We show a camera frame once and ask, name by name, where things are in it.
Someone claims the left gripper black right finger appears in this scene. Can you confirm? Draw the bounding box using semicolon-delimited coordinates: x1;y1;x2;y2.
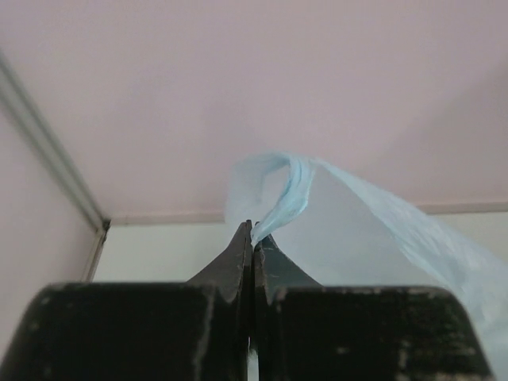
252;237;495;380

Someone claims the left aluminium corner post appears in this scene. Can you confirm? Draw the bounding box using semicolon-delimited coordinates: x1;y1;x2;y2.
1;54;111;282

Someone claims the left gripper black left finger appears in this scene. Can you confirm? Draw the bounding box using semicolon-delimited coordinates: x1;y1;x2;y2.
1;221;252;380

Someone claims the blue cartoon plastic bag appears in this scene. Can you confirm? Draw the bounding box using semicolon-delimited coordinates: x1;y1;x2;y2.
225;152;507;380

